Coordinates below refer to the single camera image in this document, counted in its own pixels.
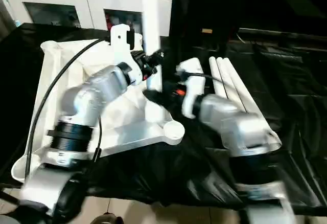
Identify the white cabinet with glass doors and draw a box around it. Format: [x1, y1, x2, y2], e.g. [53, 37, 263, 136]
[0, 0, 174, 38]

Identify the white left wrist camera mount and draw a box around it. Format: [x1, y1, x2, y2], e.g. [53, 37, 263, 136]
[108, 24, 137, 67]

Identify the white plastic table top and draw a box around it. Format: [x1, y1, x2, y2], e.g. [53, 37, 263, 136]
[10, 39, 185, 183]

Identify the white plastic table leg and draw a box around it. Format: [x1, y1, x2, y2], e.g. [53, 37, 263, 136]
[139, 0, 164, 94]
[223, 57, 283, 152]
[216, 56, 251, 104]
[208, 56, 228, 98]

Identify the black furniture with yellow label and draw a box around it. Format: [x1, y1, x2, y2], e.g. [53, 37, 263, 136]
[171, 0, 327, 43]

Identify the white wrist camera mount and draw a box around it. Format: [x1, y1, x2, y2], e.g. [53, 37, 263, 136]
[108, 24, 137, 67]
[176, 58, 206, 118]

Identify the black left robot foot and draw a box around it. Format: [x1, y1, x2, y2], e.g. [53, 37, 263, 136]
[97, 213, 123, 224]

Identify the black work mat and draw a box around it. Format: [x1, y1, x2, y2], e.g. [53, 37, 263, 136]
[0, 22, 327, 209]

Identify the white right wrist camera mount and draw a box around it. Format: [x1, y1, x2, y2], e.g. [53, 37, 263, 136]
[176, 58, 206, 118]

